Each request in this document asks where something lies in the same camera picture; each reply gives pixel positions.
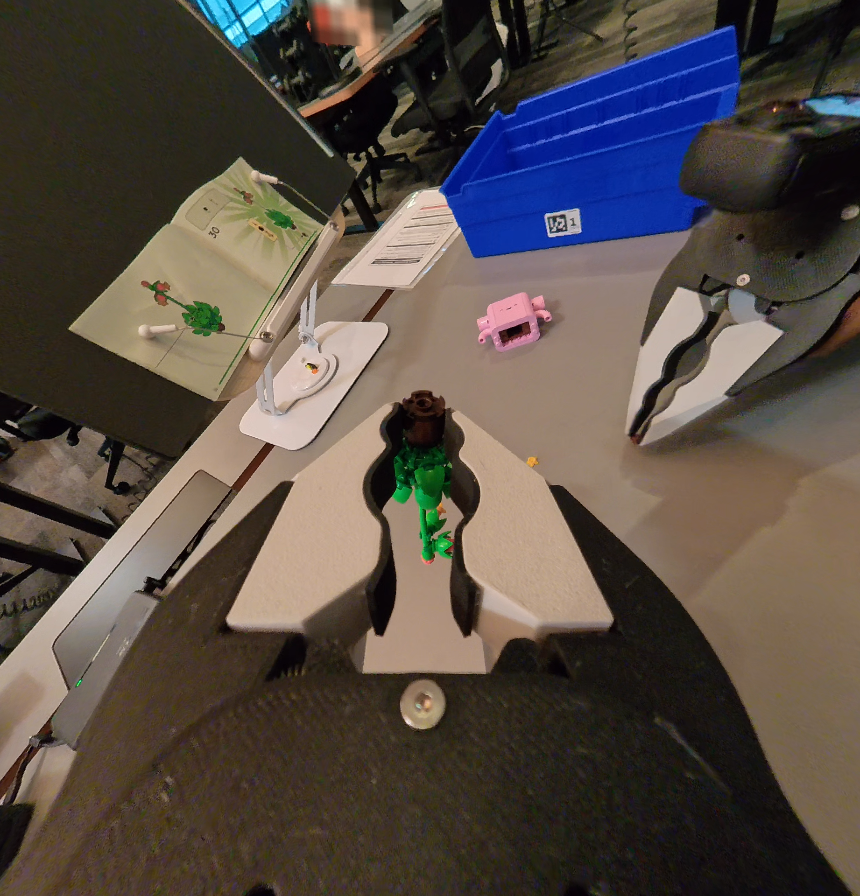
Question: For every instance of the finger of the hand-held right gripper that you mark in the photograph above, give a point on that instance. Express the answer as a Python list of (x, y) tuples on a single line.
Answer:
[(731, 364), (664, 336)]

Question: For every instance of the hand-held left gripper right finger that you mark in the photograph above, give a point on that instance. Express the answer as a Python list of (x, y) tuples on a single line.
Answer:
[(535, 560)]

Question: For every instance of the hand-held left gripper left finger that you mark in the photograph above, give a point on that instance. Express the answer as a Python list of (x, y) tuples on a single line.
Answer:
[(311, 560)]

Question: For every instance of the pink brick figure pot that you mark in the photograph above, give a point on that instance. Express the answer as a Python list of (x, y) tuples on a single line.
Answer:
[(514, 325)]

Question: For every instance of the green leafy plant piece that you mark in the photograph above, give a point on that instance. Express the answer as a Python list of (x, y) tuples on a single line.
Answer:
[(423, 420)]

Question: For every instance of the person's right hand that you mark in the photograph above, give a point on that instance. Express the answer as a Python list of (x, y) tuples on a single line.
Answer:
[(854, 315)]

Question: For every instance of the white book stand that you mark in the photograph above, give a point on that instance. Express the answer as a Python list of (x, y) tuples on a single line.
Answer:
[(318, 378)]

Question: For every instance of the blue storage bin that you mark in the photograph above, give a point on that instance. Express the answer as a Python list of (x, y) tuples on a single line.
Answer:
[(591, 161)]

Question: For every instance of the flat black box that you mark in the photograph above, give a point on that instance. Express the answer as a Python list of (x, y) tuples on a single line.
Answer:
[(101, 672)]

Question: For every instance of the laminated instruction sheet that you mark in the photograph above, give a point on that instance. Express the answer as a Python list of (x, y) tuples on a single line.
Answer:
[(402, 241)]

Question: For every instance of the open instruction booklet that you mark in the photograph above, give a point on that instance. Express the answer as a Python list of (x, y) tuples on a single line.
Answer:
[(206, 280)]

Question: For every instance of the black office chair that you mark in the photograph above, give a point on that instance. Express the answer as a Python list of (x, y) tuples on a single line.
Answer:
[(458, 63)]

